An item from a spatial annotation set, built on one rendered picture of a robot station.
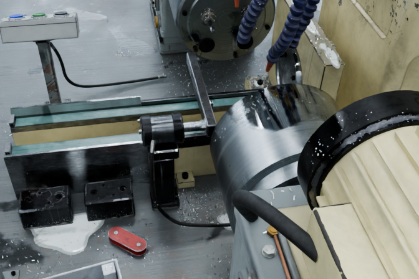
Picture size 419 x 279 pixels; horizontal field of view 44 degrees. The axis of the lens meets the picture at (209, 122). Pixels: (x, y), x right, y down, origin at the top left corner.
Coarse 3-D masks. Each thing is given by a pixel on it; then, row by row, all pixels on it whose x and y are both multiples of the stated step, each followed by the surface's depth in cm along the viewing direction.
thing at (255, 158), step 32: (256, 96) 86; (288, 96) 85; (320, 96) 87; (224, 128) 88; (256, 128) 82; (288, 128) 79; (224, 160) 85; (256, 160) 78; (288, 160) 76; (224, 192) 84
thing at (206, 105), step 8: (192, 56) 116; (192, 64) 114; (192, 72) 112; (200, 72) 112; (192, 80) 113; (200, 80) 110; (200, 88) 108; (200, 96) 106; (200, 104) 105; (208, 104) 104; (200, 112) 106; (208, 112) 102; (208, 120) 100; (208, 128) 99; (208, 136) 101
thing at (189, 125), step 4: (200, 120) 101; (204, 120) 101; (184, 124) 100; (188, 124) 100; (192, 124) 100; (196, 124) 100; (200, 124) 100; (204, 124) 100; (184, 128) 100; (188, 128) 100; (192, 128) 100; (196, 128) 100; (200, 128) 100
